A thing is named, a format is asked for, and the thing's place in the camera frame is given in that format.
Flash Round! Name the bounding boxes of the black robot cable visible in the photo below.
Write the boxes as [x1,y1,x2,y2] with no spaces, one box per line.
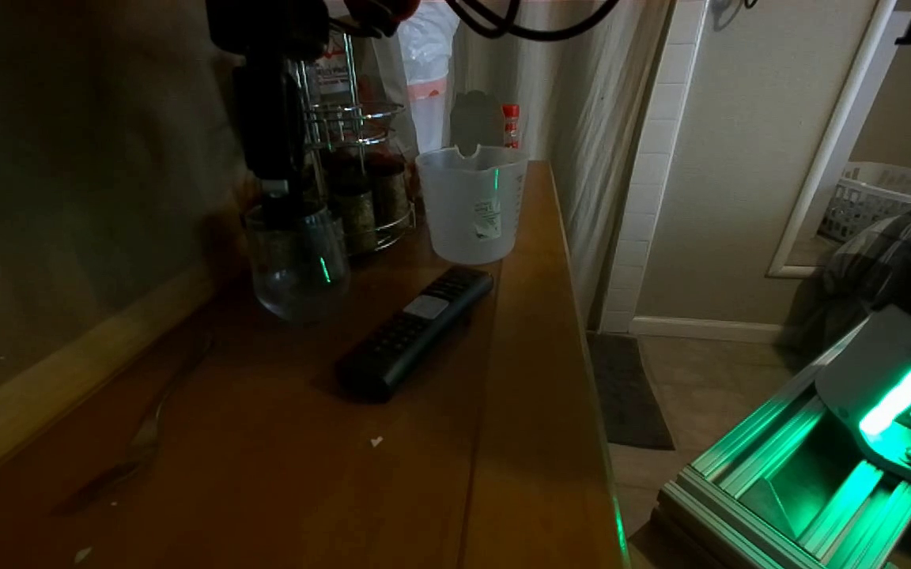
[444,0,627,44]

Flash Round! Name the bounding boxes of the red lidded spice jar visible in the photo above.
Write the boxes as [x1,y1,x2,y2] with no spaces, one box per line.
[499,101,522,149]

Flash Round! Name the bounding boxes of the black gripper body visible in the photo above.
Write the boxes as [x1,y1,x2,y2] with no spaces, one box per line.
[206,0,330,182]

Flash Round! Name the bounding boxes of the glass cup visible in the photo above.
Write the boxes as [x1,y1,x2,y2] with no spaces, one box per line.
[244,202,351,323]

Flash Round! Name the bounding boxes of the wooden dresser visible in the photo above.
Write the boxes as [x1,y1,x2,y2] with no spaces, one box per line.
[0,165,627,569]

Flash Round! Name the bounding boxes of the metal spoon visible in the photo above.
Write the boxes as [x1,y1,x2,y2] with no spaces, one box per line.
[50,333,219,520]

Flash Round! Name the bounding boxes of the black remote control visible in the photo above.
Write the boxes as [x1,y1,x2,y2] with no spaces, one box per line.
[335,266,493,402]

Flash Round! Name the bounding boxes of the dark door mat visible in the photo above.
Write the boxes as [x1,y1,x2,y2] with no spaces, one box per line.
[589,336,675,449]

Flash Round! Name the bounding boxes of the clear plastic jug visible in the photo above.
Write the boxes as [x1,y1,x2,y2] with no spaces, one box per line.
[416,145,529,266]

